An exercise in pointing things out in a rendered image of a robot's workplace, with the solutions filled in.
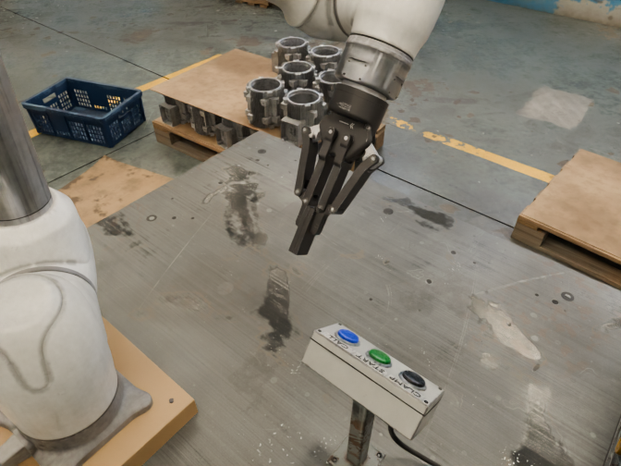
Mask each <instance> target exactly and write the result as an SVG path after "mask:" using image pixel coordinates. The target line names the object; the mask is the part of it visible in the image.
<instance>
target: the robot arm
mask: <svg viewBox="0 0 621 466"><path fill-rule="evenodd" d="M266 1H268V2H270V3H272V4H274V5H276V6H278V7H279V8H281V9H282V11H283V13H284V15H285V19H286V22H287V23H288V24H289V25H290V26H293V27H295V28H297V29H299V30H301V31H303V32H304V33H306V34H308V35H309V36H310V37H313V38H316V39H323V40H327V41H332V42H342V43H346V46H345V49H344V52H343V54H342V56H341V58H340V61H339V63H338V66H337V68H336V71H335V76H336V77H337V78H338V79H339V80H341V81H342V83H337V84H336V85H335V89H334V91H333V94H332V96H331V99H330V101H329V104H328V108H327V113H326V115H325V116H324V118H323V119H322V120H321V121H320V124H319V125H316V126H313V127H308V126H304V127H302V129H301V134H302V141H303V143H302V148H301V154H300V158H299V164H298V173H297V180H296V184H295V189H294V194H295V195H296V196H298V197H299V198H300V199H301V201H302V205H301V208H300V211H299V213H298V217H297V219H296V226H298V228H297V231H296V233H295V236H294V238H293V240H292V242H291V245H290V247H289V251H291V252H293V253H294V254H296V255H307V254H308V252H309V250H310V247H311V244H312V242H313V240H314V237H315V235H320V234H321V233H322V231H323V226H324V225H325V222H326V220H327V218H328V216H329V215H342V214H343V213H344V212H345V210H346V209H347V208H348V207H349V205H350V204H351V202H352V201H353V200H354V198H355V197H356V195H357V194H358V193H359V191H360V189H361V188H362V187H363V185H364V184H365V182H366V181H367V179H368V178H369V177H370V175H371V173H372V172H374V171H375V170H376V169H378V168H379V167H380V166H382V165H383V164H384V158H383V157H381V156H380V155H379V154H378V153H377V151H376V150H375V148H374V144H375V134H376V131H377V130H378V128H379V127H380V125H381V123H382V120H383V118H384V114H385V112H386V110H387V107H388V105H389V103H387V102H386V101H385V100H388V101H394V100H396V99H397V97H398V95H399V93H400V91H401V89H402V86H403V84H404V82H405V79H406V77H407V75H408V72H409V71H410V69H411V67H412V62H413V60H414V59H415V57H416V55H417V53H418V51H419V50H420V49H421V47H422V46H423V45H424V44H425V43H426V42H427V40H428V38H429V36H430V34H431V33H432V30H433V28H434V26H435V23H436V21H437V19H438V18H439V16H440V13H441V11H442V8H443V6H444V1H445V0H266ZM319 140H322V148H321V150H320V152H319V160H318V162H317V165H316V166H315V162H316V157H317V152H318V141H319ZM363 154H365V155H364V156H363V157H362V161H363V162H361V163H360V164H359V166H358V167H357V168H356V170H355V171H354V173H353V174H352V176H351V177H350V178H349V180H348V181H347V183H346V185H345V186H344V187H343V189H342V186H343V184H344V182H345V179H346V177H347V173H348V171H349V170H350V169H351V168H352V166H353V164H354V162H355V160H356V159H358V158H359V157H360V156H362V155H363ZM333 166H334V167H333ZM314 167H315V169H314ZM331 170H332V171H331ZM330 173H331V174H330ZM329 175H330V176H329ZM328 177H329V178H328ZM327 179H328V180H327ZM326 181H327V183H326ZM325 184H326V185H325ZM324 186H325V187H324ZM322 192H323V194H322ZM321 195H322V197H321ZM320 197H321V199H320ZM319 200H320V201H319ZM318 202H319V203H318ZM152 404H153V401H152V396H151V395H150V394H149V393H148V392H146V391H143V390H141V389H139V388H137V387H135V386H134V385H133V384H132V383H130V382H129V381H128V380H127V378H126V377H125V376H124V375H122V374H121V373H120V372H119V371H118V370H117V369H116V368H115V365H114V361H113V357H112V354H111V350H110V348H109V345H108V343H107V335H106V331H105V328H104V321H103V318H102V314H101V310H100V306H99V302H98V298H97V274H96V265H95V259H94V254H93V249H92V245H91V239H90V236H89V233H88V230H87V228H86V227H85V225H84V223H83V222H82V220H81V219H80V217H79V214H78V211H77V209H76V207H75V205H74V203H73V202H72V201H71V199H70V198H69V197H68V196H66V194H64V193H62V192H60V191H58V190H55V189H52V188H50V187H48V184H47V181H46V178H45V176H44V173H43V169H42V167H41V164H40V161H39V158H38V156H37V153H36V151H35V148H34V146H33V143H32V140H31V137H30V134H29V131H28V128H27V126H26V123H25V120H24V117H23V115H22V113H21V110H20V107H19V105H18V100H17V97H16V95H15V93H14V90H13V87H12V85H11V82H10V79H9V77H8V74H7V72H6V67H5V64H4V62H3V59H2V56H1V54H0V426H1V427H3V428H5V429H7V430H9V431H10V432H12V433H13V435H12V436H11V437H9V438H8V440H7V441H6V442H5V443H4V444H3V445H2V446H1V447H0V466H16V465H18V464H20V463H21V462H22V461H24V460H26V459H28V458H29V457H31V456H33V458H34V459H35V460H36V461H37V462H38V464H39V465H40V466H81V465H82V464H84V463H85V462H86V461H87V460H88V459H89V458H90V457H92V456H93V455H94V454H95V453H96V452H97V451H98V450H99V449H101V448H102V447H103V446H104V445H105V444H106V443H107V442H109V441H110V440H111V439H112V438H113V437H114V436H115V435H117V434H118V433H119V432H120V431H121V430H122V429H123V428H124V427H126V426H127V425H128V424H129V423H130V422H131V421H133V420H134V419H135V418H137V417H139V416H140V415H142V414H143V413H145V412H147V411H149V410H150V408H151V407H152Z"/></svg>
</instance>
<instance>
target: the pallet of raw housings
mask: <svg viewBox="0 0 621 466"><path fill-rule="evenodd" d="M275 47H277V49H276V50H274V51H273V52H272V53H271V54H272V59H270V58H267V57H263V56H260V55H255V54H252V53H249V52H245V51H242V50H238V49H234V50H232V51H230V52H227V53H225V54H223V55H220V56H218V57H216V58H214V59H212V60H210V61H208V62H206V63H203V64H201V65H199V66H197V67H195V68H192V69H190V70H188V71H186V72H184V73H182V74H179V75H177V76H175V77H173V78H172V79H169V80H166V81H164V82H162V83H160V84H157V85H155V86H153V87H151V88H150V89H149V90H152V91H154V92H158V93H160V94H161V95H162V96H164V100H165V102H163V103H160V104H159V108H160V113H161V116H160V117H158V118H156V119H155V120H153V121H152V124H153V128H154V132H155V136H156V140H157V141H158V142H160V143H162V144H164V145H166V146H168V147H171V148H173V149H175V150H177V151H180V152H182V153H184V154H186V155H189V156H191V157H193V158H195V159H198V160H200V161H202V162H205V161H206V160H208V159H210V158H212V157H213V156H215V155H217V154H219V153H220V152H222V151H224V150H226V149H227V148H229V147H231V146H233V145H234V144H236V143H238V142H240V141H242V140H244V139H246V138H247V137H248V136H250V135H252V134H254V133H255V132H258V131H263V132H266V133H268V134H270V135H272V136H275V137H276V138H278V139H280V140H283V141H286V142H288V143H291V144H293V145H295V146H297V147H299V148H302V143H303V141H302V134H301V129H302V127H304V126H308V127H313V126H316V125H319V124H320V121H321V120H322V119H323V118H324V116H325V115H326V113H327V108H328V104H329V101H330V99H331V96H332V94H333V91H334V89H335V85H336V84H337V83H342V81H341V80H339V79H338V78H337V77H336V76H335V71H336V68H337V66H338V63H339V61H340V58H341V56H342V51H343V50H342V49H338V48H337V47H336V46H331V45H323V44H320V46H314V47H312V48H311V47H310V46H309V41H307V40H305V39H303V38H299V37H293V36H289V38H283V39H279V40H278V41H277V42H275ZM384 131H385V124H382V123H381V125H380V127H379V128H378V130H377V131H376V134H375V144H374V148H375V150H376V151H377V150H378V149H379V148H380V147H382V146H383V145H384ZM183 138H186V139H188V140H189V141H187V140H185V139H183ZM191 141H194V142H196V143H198V144H200V145H202V146H205V147H207V148H209V149H212V150H214V151H216V152H217V153H215V152H213V151H211V150H208V149H206V148H204V147H202V146H200V145H198V144H196V143H193V142H191Z"/></svg>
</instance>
